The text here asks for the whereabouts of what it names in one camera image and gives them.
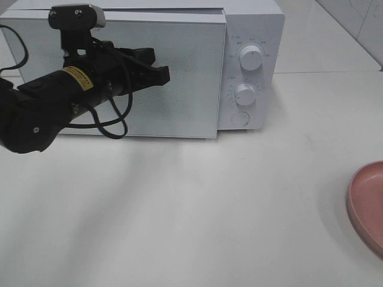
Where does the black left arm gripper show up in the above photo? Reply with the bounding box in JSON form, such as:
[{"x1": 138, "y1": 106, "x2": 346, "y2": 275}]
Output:
[{"x1": 16, "y1": 46, "x2": 171, "y2": 120}]

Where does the white timer knob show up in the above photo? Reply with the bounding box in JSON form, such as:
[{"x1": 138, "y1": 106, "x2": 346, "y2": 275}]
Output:
[{"x1": 235, "y1": 84, "x2": 256, "y2": 106}]

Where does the round white door button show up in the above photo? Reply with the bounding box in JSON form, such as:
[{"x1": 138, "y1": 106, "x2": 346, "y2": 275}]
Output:
[{"x1": 231, "y1": 111, "x2": 250, "y2": 126}]

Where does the pink round plate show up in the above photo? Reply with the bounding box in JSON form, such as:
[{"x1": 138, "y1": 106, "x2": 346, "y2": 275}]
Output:
[{"x1": 346, "y1": 161, "x2": 382, "y2": 258}]

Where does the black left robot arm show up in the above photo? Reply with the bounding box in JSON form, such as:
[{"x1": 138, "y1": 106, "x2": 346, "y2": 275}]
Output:
[{"x1": 1, "y1": 48, "x2": 170, "y2": 154}]

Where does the white microwave oven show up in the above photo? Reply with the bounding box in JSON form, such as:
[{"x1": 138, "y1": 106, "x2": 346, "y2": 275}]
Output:
[{"x1": 0, "y1": 0, "x2": 286, "y2": 135}]

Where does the upper white power knob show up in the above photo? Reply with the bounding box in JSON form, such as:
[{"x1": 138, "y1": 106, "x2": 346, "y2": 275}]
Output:
[{"x1": 238, "y1": 43, "x2": 264, "y2": 71}]

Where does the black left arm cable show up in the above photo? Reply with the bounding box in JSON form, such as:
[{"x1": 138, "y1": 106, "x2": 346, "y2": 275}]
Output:
[{"x1": 0, "y1": 23, "x2": 134, "y2": 141}]

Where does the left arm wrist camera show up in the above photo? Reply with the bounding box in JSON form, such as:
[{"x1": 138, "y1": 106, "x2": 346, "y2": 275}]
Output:
[{"x1": 48, "y1": 4, "x2": 106, "y2": 60}]

